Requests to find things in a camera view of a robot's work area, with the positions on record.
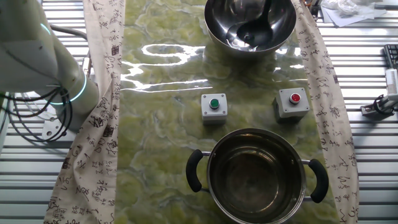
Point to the green marble pattern mat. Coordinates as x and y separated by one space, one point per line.
161 140

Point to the black ladle with red tip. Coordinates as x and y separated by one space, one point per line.
255 34

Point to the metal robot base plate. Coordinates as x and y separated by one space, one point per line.
49 133

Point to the aluminium frame beam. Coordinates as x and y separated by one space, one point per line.
392 82

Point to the stainless steel bowl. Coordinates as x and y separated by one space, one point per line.
217 18

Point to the green push button box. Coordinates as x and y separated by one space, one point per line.
214 116

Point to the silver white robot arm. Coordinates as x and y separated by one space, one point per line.
31 62

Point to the beige calligraphy cloth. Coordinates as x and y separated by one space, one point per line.
93 155
339 174

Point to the red push button box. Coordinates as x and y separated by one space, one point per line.
284 109

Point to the white paper sheets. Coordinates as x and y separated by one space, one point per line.
357 17

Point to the clear plastic bag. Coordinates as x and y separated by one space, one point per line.
342 6

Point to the black keyboard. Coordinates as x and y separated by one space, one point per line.
392 56

